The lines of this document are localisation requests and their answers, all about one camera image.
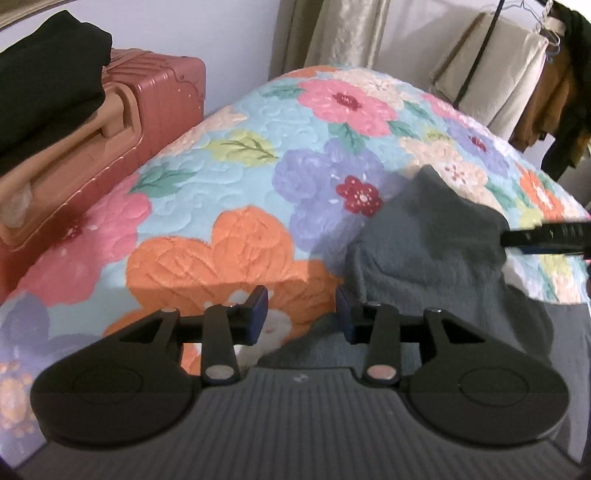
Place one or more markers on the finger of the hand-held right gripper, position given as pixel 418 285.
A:
pixel 545 237

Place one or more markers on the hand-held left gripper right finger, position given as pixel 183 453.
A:
pixel 344 318

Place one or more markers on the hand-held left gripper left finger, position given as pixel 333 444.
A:
pixel 258 314

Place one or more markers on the dark grey garment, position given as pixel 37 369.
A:
pixel 425 249

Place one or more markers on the black folded clothes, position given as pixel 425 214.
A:
pixel 46 78

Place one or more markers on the floral quilted blanket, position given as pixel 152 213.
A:
pixel 221 221

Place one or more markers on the brown hanging garment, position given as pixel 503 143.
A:
pixel 547 101

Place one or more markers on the dark hanging garment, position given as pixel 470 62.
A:
pixel 575 92

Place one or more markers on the beige hanging garment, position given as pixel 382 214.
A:
pixel 503 78

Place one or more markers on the pink ribbed suitcase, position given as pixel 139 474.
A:
pixel 152 106

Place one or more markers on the beige satin curtain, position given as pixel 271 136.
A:
pixel 337 32

